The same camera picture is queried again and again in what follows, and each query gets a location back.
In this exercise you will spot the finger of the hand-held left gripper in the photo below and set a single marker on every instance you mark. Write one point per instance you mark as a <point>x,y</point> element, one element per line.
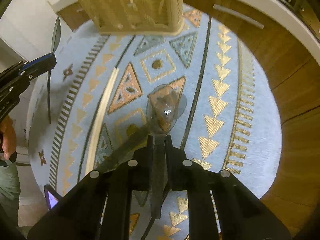
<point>37,71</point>
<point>37,60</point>

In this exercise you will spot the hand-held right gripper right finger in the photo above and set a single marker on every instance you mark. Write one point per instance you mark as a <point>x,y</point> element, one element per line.
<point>168,155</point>

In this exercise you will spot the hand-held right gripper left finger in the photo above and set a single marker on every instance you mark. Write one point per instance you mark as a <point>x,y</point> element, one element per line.
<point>150,155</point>

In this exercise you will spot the clear plastic spoon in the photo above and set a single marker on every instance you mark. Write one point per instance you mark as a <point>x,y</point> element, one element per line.
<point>163,110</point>
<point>56,35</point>

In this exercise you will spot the yellow plastic utensil basket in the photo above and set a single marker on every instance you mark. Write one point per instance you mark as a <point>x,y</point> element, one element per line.
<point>125,5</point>

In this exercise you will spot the person's left hand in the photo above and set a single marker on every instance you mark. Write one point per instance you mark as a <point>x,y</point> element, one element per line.
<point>8,137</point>

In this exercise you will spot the wooden chopstick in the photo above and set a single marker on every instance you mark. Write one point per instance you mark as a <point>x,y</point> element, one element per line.
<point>105,110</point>

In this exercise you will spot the person's grey trousers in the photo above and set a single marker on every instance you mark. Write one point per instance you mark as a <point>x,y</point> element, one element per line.
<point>10,187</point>

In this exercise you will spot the patterned blue round tablecloth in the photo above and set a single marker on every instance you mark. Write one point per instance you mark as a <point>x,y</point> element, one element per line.
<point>250,130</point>

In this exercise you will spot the tablet with lit screen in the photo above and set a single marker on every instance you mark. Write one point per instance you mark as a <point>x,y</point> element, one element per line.
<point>52,197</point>

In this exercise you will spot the black gas stove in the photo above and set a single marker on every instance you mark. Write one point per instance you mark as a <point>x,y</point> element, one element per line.
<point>295,7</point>

